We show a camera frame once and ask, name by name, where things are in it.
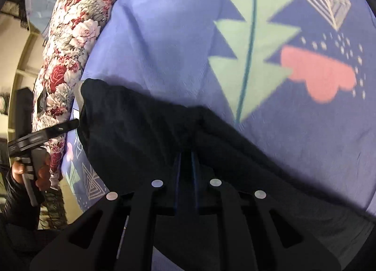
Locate grey plaid sheet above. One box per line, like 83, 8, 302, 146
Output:
25, 0, 80, 36

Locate beige cabinet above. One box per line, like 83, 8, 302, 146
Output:
0, 9, 45, 149

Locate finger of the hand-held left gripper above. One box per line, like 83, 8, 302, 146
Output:
43, 118, 80, 140

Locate navy pants with bear patch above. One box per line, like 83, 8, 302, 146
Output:
79, 79, 376, 271

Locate purple printed bedsheet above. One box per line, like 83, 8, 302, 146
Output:
60, 0, 376, 214

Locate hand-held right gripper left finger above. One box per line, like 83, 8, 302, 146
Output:
29, 152, 188, 271

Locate floral rolled quilt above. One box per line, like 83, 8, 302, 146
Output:
31, 0, 126, 193

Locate person's left hand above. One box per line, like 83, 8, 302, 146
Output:
11, 153, 53, 193

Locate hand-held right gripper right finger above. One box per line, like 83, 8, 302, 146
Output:
190, 152, 342, 271

